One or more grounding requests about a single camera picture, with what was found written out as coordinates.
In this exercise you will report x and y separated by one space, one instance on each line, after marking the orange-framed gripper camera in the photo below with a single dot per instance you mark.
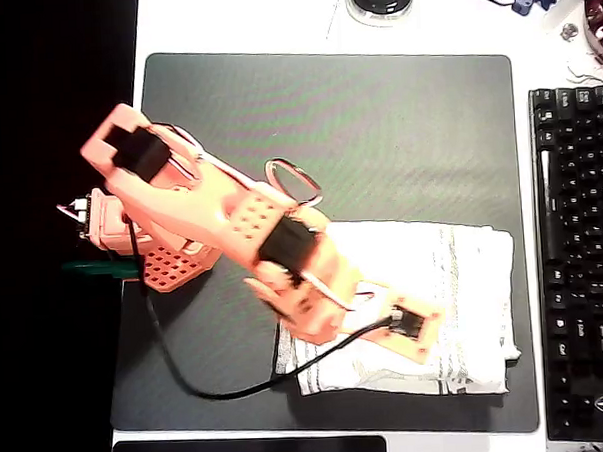
411 326

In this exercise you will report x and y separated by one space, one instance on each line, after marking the white towel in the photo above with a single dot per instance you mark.
459 289

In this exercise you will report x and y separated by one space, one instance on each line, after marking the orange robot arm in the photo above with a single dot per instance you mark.
195 200

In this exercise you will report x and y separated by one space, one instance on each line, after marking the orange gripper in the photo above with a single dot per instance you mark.
291 312

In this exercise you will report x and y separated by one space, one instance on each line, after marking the black keyboard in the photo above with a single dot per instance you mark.
583 264

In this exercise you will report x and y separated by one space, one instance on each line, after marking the small blue object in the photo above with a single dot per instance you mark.
521 5

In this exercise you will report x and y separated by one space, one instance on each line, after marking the black desk mat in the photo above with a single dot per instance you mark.
377 132

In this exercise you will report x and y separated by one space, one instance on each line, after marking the white tangled thread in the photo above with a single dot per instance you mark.
582 76

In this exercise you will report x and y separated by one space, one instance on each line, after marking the green clamp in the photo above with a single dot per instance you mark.
98 269

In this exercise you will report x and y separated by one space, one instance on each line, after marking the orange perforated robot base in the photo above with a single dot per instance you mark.
173 266

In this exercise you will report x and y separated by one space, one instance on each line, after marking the small grey metal part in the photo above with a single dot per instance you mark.
568 31

